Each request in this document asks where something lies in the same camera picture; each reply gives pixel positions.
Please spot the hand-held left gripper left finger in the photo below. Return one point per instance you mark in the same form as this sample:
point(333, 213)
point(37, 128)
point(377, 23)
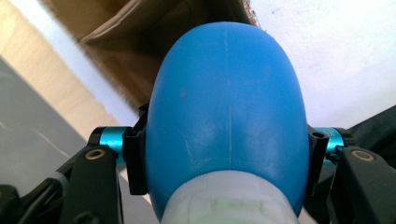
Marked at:
point(135, 161)

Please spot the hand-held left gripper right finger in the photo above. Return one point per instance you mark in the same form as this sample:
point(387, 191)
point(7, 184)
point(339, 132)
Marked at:
point(317, 155)

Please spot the blue bottle with white cap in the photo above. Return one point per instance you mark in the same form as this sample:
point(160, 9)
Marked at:
point(227, 102)

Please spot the cardboard box blue outside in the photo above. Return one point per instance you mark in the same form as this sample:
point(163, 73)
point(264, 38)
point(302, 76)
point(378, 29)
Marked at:
point(124, 37)

